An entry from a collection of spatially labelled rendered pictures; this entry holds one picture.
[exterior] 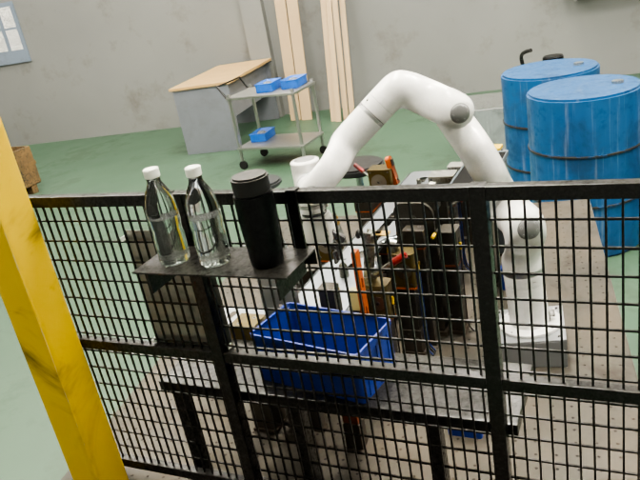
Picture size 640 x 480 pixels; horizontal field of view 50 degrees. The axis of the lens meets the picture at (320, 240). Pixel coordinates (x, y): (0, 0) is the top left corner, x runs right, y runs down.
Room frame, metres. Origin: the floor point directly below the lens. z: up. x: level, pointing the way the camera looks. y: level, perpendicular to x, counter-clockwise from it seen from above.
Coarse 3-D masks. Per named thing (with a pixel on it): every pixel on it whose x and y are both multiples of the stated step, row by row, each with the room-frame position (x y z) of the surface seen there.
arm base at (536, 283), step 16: (512, 288) 1.82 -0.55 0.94; (528, 288) 1.79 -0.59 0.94; (512, 304) 1.82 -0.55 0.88; (528, 304) 1.79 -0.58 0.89; (512, 320) 1.83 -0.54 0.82; (528, 320) 1.79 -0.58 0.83; (544, 320) 1.80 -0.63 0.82; (512, 336) 1.79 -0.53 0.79; (528, 336) 1.76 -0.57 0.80; (544, 336) 1.75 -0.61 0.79
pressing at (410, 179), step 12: (408, 180) 2.83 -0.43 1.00; (384, 204) 2.59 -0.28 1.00; (360, 240) 2.26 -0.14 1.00; (384, 240) 2.22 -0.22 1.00; (348, 252) 2.17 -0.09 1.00; (324, 264) 2.12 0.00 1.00; (336, 264) 2.10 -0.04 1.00; (348, 264) 2.08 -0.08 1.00; (312, 276) 2.04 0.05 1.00; (324, 276) 2.02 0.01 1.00; (336, 276) 2.00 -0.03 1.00; (300, 300) 1.88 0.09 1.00; (312, 300) 1.86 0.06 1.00; (348, 300) 1.82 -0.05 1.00
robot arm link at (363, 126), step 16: (352, 112) 1.88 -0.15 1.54; (368, 112) 1.85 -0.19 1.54; (352, 128) 1.85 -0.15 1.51; (368, 128) 1.84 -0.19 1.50; (336, 144) 1.83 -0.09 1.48; (352, 144) 1.84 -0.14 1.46; (320, 160) 1.80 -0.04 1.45; (336, 160) 1.80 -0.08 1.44; (352, 160) 1.84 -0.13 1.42; (304, 176) 1.83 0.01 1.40; (320, 176) 1.77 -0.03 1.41; (336, 176) 1.78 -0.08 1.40
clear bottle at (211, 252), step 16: (192, 176) 1.25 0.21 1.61; (192, 192) 1.25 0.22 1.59; (208, 192) 1.25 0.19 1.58; (192, 208) 1.24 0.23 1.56; (208, 208) 1.24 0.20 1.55; (192, 224) 1.24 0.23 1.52; (208, 224) 1.24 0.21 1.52; (208, 240) 1.23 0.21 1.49; (224, 240) 1.25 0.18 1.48; (208, 256) 1.24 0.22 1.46; (224, 256) 1.24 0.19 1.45
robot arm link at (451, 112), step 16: (384, 80) 1.88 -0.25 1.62; (400, 80) 1.85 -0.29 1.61; (416, 80) 1.85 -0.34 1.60; (432, 80) 1.85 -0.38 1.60; (368, 96) 1.88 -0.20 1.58; (384, 96) 1.85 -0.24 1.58; (400, 96) 1.85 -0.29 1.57; (416, 96) 1.84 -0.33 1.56; (432, 96) 1.81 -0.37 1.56; (448, 96) 1.79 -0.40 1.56; (464, 96) 1.79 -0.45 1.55; (384, 112) 1.85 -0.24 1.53; (416, 112) 1.84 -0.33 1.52; (432, 112) 1.80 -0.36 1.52; (448, 112) 1.77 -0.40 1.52; (464, 112) 1.76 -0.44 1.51
